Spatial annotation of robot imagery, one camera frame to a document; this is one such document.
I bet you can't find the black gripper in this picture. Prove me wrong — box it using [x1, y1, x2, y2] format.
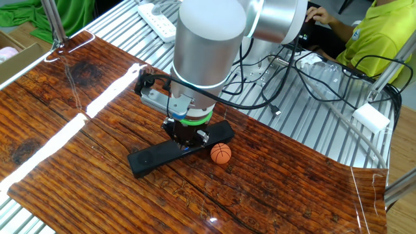
[161, 117, 211, 151]

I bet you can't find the black speaker bar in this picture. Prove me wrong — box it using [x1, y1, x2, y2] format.
[127, 120, 235, 179]

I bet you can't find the small orange basketball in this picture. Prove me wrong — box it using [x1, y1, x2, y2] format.
[210, 142, 233, 164]

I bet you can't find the wood grain table mat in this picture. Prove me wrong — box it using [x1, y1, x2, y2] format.
[0, 29, 389, 234]

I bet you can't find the white power strip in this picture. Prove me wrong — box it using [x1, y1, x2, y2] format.
[136, 2, 178, 44]

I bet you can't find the clear plastic wrapper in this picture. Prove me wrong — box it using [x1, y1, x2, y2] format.
[298, 51, 346, 78]

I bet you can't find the green cloth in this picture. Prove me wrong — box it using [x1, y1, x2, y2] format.
[0, 0, 96, 45]

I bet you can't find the cardboard box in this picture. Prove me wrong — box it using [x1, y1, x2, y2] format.
[0, 31, 46, 86]

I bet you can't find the white power adapter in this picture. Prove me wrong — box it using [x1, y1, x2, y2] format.
[352, 103, 391, 135]

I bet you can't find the pink soft item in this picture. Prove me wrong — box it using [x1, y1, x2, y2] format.
[0, 46, 20, 64]

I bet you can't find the person in yellow shirt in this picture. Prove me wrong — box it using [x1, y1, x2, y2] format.
[304, 0, 416, 84]

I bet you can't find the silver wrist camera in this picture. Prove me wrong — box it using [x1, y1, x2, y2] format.
[140, 86, 193, 120]

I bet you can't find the black USB cable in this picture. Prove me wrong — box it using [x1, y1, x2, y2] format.
[259, 86, 283, 117]

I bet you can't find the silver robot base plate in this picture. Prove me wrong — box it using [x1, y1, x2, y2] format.
[227, 48, 306, 87]

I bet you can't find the grey hose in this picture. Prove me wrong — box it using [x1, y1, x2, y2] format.
[300, 76, 389, 169]

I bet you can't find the aluminium frame post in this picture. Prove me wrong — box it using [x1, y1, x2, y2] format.
[384, 167, 416, 208]
[365, 37, 416, 104]
[40, 0, 70, 50]

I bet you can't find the black cable bundle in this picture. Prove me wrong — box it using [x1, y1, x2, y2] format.
[385, 83, 404, 131]

